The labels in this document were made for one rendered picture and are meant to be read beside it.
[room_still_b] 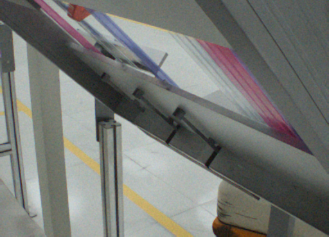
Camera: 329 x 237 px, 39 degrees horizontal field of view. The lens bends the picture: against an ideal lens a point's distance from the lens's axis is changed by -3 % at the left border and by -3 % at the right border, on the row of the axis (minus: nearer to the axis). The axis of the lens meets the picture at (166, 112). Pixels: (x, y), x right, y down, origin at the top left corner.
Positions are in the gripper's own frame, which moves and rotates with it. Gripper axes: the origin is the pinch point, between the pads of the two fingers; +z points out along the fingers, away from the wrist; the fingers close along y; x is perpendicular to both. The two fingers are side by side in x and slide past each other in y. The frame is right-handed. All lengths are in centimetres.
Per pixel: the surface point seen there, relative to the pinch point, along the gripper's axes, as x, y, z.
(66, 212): 53, -43, 40
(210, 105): 10.6, 22.4, 2.4
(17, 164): 59, -91, 44
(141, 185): 115, -85, 30
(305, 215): 29.0, 31.7, 7.7
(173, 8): -11.4, 34.6, 0.5
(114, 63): 10.9, -0.6, 2.5
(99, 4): -8.8, 20.2, 0.9
